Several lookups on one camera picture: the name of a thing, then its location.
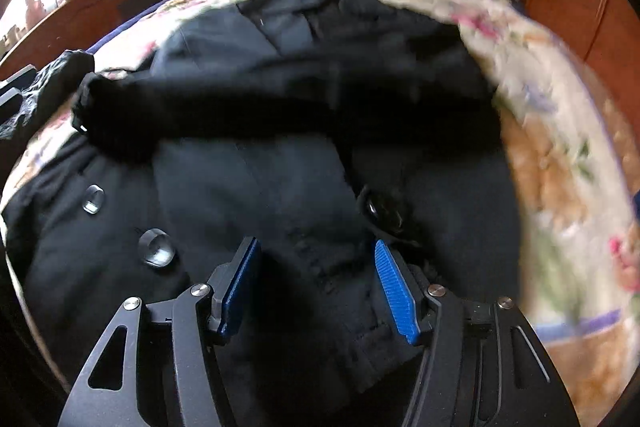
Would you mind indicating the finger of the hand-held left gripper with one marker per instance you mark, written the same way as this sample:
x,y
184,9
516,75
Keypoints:
x,y
15,83

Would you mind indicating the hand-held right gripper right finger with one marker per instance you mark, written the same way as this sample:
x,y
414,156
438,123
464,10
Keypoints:
x,y
397,292

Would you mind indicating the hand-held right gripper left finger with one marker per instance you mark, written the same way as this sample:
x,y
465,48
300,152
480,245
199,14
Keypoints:
x,y
242,287

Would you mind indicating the black trench coat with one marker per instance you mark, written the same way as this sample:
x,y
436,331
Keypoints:
x,y
280,117

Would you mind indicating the crumpled black garment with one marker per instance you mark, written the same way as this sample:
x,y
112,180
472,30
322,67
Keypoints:
x,y
57,72

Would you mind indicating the pink bottle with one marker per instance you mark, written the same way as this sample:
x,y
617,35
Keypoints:
x,y
34,7

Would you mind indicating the wooden dresser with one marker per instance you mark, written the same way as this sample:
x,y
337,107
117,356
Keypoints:
x,y
100,2

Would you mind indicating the dark blue bed sheet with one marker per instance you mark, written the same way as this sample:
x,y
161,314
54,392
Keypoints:
x,y
150,12

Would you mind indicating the floral blanket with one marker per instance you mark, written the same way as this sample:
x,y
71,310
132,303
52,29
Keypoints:
x,y
550,132

